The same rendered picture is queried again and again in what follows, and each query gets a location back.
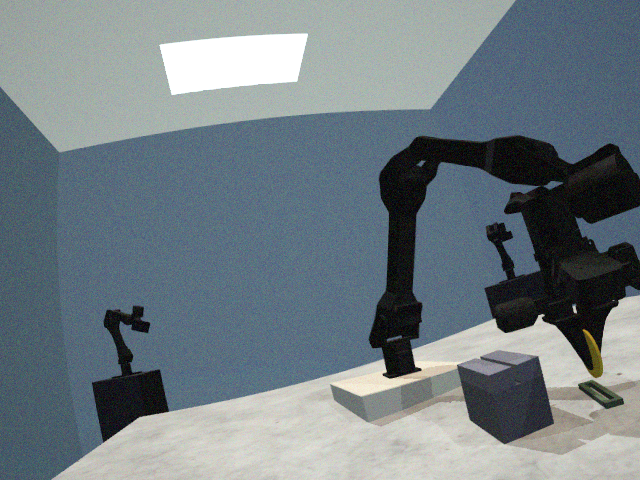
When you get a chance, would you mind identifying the dark green rectangular holder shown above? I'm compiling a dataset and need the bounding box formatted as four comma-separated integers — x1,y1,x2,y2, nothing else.
578,380,624,409

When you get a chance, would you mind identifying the gold coin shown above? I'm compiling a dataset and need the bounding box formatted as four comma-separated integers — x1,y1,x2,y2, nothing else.
583,329,603,378

